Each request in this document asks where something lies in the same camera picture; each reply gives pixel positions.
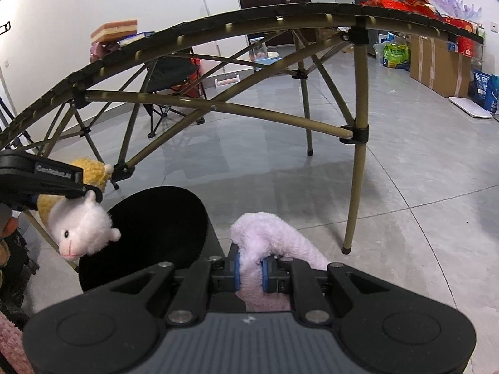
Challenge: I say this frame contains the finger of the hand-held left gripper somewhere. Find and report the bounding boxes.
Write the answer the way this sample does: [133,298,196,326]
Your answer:
[36,184,104,204]

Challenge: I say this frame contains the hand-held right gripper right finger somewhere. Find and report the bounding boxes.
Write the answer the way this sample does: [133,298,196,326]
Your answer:
[261,256,386,326]

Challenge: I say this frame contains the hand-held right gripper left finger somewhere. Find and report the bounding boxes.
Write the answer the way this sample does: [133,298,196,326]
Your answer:
[110,243,241,326]

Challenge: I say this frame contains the white and yellow sheep plush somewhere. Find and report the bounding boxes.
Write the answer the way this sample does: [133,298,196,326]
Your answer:
[37,158,122,263]

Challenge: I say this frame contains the pink fuzzy cloth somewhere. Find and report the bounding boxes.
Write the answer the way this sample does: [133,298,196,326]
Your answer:
[230,212,332,312]

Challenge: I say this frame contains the black round bin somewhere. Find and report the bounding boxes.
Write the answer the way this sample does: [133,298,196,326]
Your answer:
[78,187,225,293]

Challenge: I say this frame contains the dark bag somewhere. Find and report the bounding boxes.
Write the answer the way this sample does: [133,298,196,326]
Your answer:
[0,226,40,320]

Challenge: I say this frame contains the small purple item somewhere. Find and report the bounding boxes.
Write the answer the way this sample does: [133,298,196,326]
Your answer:
[89,42,119,64]

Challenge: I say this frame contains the black folding chair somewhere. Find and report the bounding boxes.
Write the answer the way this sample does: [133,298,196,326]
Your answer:
[142,49,207,139]

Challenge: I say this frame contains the person's pink fuzzy clothing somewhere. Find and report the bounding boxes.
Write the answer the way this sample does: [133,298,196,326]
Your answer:
[0,312,30,374]

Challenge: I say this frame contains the small blue box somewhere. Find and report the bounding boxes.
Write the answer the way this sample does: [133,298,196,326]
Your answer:
[119,31,154,47]

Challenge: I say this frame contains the layered sponge block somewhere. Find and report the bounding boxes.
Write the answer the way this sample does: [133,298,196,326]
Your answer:
[90,19,139,44]

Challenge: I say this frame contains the white mop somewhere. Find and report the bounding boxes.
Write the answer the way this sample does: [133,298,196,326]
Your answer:
[201,0,239,87]

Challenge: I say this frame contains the tan folding camping table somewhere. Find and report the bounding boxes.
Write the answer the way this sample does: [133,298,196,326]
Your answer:
[0,2,486,271]

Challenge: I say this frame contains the blue pet feeder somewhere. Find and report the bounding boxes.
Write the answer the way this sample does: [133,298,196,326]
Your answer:
[249,37,282,68]

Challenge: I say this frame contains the green printed bag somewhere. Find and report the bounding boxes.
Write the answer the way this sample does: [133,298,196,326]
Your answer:
[383,43,411,70]

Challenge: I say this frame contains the white flat board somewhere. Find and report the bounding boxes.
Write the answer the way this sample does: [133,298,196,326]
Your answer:
[448,97,494,119]

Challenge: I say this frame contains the taped cardboard box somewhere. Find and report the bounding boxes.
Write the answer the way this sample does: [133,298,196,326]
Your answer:
[409,34,474,98]

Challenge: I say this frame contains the blue printed bag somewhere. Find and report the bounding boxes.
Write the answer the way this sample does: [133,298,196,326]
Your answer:
[468,69,494,106]

